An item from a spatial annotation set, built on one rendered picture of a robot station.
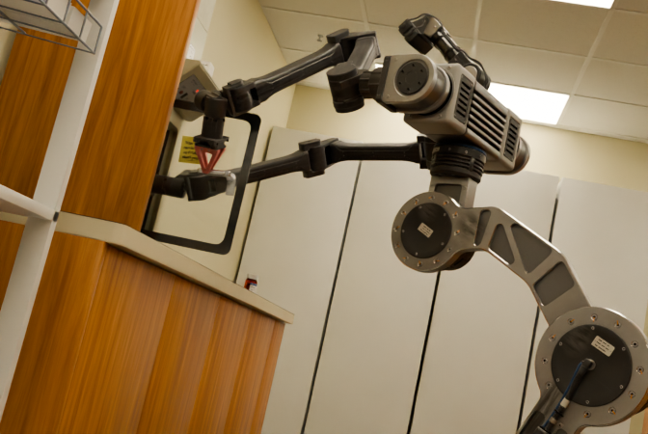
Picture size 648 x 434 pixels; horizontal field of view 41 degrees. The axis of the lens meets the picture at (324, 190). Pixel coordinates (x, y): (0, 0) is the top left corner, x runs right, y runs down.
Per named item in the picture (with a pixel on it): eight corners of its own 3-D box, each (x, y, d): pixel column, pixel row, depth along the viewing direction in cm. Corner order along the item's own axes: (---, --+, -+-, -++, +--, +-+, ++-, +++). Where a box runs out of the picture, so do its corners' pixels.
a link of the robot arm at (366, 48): (380, 21, 248) (387, 55, 252) (334, 30, 252) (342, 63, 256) (353, 71, 209) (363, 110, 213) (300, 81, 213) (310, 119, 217)
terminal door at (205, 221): (121, 233, 236) (158, 95, 244) (229, 256, 232) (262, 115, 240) (121, 233, 235) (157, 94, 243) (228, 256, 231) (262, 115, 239)
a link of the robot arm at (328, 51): (353, 28, 247) (362, 64, 251) (340, 27, 252) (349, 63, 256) (232, 83, 225) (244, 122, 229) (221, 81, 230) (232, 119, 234)
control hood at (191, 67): (152, 87, 243) (162, 53, 245) (185, 121, 274) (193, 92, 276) (192, 94, 241) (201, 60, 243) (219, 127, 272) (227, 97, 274)
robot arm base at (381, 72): (380, 101, 205) (390, 54, 207) (352, 101, 209) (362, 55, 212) (398, 114, 211) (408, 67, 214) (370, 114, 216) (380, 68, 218)
